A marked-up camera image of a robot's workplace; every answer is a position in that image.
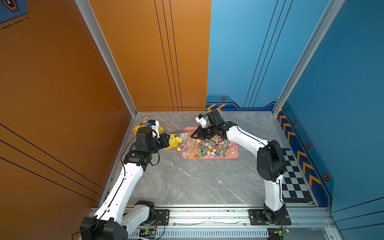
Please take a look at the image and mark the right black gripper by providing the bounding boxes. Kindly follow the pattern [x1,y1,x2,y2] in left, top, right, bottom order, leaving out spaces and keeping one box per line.
[190,125,218,140]

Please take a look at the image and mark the clear ziploc bag with candies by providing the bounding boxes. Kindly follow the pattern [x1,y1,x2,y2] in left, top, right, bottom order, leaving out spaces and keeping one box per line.
[132,124,145,136]

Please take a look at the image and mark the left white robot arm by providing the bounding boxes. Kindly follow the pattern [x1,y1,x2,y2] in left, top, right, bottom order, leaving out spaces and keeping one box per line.
[79,120,170,240]

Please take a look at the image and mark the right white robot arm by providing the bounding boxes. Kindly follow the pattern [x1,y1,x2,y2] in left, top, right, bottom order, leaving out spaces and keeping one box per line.
[192,111,288,225]

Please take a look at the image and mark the pink plastic tray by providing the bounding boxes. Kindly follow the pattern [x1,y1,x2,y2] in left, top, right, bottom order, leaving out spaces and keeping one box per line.
[177,127,240,160]

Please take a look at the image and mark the left green circuit board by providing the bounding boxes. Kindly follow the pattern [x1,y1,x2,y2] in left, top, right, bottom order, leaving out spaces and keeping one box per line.
[139,229,157,240]

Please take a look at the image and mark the green circuit board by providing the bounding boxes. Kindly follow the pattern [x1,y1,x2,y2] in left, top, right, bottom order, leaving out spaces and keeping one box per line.
[139,229,157,240]
[267,229,290,240]

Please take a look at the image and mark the black white checkerboard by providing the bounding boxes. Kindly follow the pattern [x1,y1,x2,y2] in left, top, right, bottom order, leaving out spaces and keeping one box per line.
[282,148,316,205]

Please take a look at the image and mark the right green circuit board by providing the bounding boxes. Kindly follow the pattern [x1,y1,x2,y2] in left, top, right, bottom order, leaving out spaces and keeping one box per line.
[267,229,290,240]

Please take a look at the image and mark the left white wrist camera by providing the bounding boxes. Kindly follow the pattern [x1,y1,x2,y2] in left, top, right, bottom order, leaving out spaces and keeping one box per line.
[147,120,160,138]

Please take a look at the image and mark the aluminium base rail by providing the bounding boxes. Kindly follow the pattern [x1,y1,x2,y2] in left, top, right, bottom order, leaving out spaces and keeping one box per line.
[127,205,342,240]

